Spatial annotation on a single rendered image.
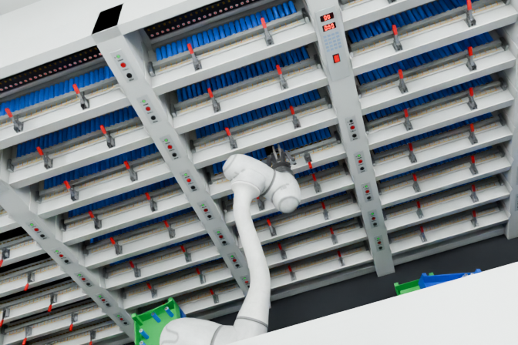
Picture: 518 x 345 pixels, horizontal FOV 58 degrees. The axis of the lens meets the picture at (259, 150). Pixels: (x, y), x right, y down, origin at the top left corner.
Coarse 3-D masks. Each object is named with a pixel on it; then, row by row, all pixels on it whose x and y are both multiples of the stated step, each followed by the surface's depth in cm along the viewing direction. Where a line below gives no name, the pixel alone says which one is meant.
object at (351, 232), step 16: (336, 224) 234; (352, 224) 232; (288, 240) 235; (304, 240) 235; (320, 240) 233; (336, 240) 231; (352, 240) 229; (272, 256) 235; (288, 256) 233; (304, 256) 234
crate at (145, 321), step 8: (168, 304) 214; (176, 304) 214; (152, 312) 214; (160, 312) 216; (176, 312) 208; (136, 320) 212; (144, 320) 216; (152, 320) 215; (168, 320) 212; (136, 328) 210; (144, 328) 213; (152, 328) 212; (160, 328) 210; (136, 336) 207; (152, 336) 209; (136, 344) 203; (152, 344) 206
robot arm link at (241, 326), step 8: (240, 320) 137; (248, 320) 136; (224, 328) 137; (232, 328) 136; (240, 328) 135; (248, 328) 135; (256, 328) 135; (264, 328) 137; (216, 336) 135; (224, 336) 135; (232, 336) 134; (240, 336) 134; (248, 336) 134; (216, 344) 133; (224, 344) 133
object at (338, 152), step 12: (336, 132) 196; (300, 156) 198; (312, 156) 197; (324, 156) 195; (336, 156) 195; (204, 168) 205; (300, 168) 197; (312, 168) 199; (204, 180) 198; (216, 192) 200; (228, 192) 201
